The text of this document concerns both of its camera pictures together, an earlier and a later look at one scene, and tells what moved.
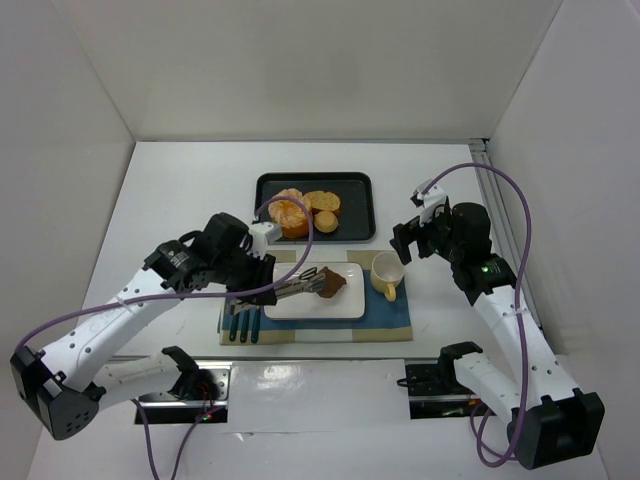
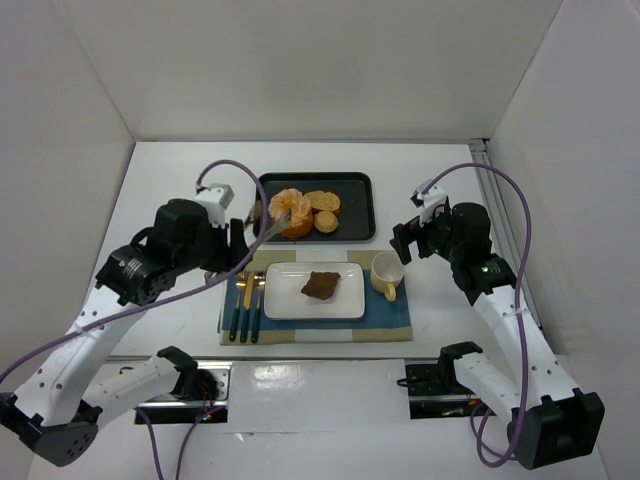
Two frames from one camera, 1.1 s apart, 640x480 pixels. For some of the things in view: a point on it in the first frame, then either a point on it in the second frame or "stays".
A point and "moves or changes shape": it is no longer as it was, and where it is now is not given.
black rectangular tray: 354,190 stays
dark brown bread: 333,281 moves or changes shape
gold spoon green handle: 256,326 stays
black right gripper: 410,237 stays
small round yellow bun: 325,221 stays
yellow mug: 386,271 stays
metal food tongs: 309,280 -> 255,213
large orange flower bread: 289,214 stays
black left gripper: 262,279 -> 236,242
